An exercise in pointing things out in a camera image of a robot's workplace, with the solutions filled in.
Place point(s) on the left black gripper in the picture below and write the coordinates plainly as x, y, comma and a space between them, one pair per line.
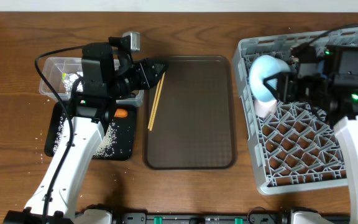
145, 74

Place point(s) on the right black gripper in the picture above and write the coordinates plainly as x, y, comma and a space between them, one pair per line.
285, 86

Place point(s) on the pink plastic cup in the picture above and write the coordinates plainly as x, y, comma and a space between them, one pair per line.
263, 109

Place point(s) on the light blue bowl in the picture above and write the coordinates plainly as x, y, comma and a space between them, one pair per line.
263, 67

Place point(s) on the wooden chopstick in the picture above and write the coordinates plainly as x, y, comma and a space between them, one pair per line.
153, 105
156, 105

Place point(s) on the orange carrot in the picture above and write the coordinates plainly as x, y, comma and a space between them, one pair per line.
121, 113

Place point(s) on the foil and yellow snack wrapper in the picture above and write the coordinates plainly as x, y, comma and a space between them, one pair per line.
68, 80

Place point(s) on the pile of white rice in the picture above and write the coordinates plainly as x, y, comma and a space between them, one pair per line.
104, 151

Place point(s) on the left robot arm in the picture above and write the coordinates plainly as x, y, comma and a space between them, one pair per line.
109, 72

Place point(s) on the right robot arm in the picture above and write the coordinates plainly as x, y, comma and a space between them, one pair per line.
330, 83

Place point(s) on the grey plastic dishwasher rack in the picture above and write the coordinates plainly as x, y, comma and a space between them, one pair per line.
295, 148

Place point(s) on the dark brown serving tray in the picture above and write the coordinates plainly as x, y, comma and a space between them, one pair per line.
194, 123

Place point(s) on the black plastic tray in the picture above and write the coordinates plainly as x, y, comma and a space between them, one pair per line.
125, 132

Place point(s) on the clear plastic bin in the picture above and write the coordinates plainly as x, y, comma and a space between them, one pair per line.
55, 66

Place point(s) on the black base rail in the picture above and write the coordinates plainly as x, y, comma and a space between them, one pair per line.
197, 219

